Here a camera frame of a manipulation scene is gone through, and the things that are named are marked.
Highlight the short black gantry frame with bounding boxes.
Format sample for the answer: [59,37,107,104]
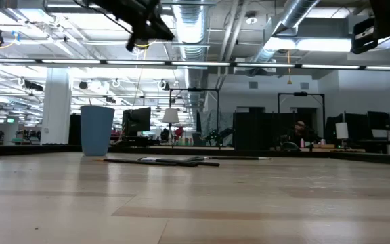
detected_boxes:
[277,91,326,123]

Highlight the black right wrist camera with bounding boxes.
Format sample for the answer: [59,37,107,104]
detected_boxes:
[350,17,381,55]

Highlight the tall black gantry frame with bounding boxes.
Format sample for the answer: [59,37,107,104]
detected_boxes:
[169,87,220,147]

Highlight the short black paintbrush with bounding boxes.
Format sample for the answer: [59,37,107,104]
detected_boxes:
[210,155,273,161]

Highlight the white building column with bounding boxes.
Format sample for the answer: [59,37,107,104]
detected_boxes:
[40,66,72,146]

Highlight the ribbed silver air duct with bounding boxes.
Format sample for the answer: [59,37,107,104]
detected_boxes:
[171,0,211,113]

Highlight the person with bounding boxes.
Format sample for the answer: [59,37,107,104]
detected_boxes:
[282,120,320,147]

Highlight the small white table lamp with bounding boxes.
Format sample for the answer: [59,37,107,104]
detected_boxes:
[335,121,349,149]

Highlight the black partition panels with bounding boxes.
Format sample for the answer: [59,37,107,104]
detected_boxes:
[232,106,318,151]

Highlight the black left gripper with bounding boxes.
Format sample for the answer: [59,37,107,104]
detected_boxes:
[91,0,175,52]

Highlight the smooth silver air duct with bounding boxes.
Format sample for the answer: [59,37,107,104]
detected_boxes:
[248,0,321,77]

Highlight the large white table lamp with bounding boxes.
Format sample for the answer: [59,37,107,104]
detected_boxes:
[162,108,181,147]

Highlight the blue plastic cup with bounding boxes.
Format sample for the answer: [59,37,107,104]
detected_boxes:
[79,105,116,157]

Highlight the long light strip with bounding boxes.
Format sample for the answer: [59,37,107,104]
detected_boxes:
[0,56,390,71]

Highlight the small black background monitor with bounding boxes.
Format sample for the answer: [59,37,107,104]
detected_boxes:
[366,110,390,131]

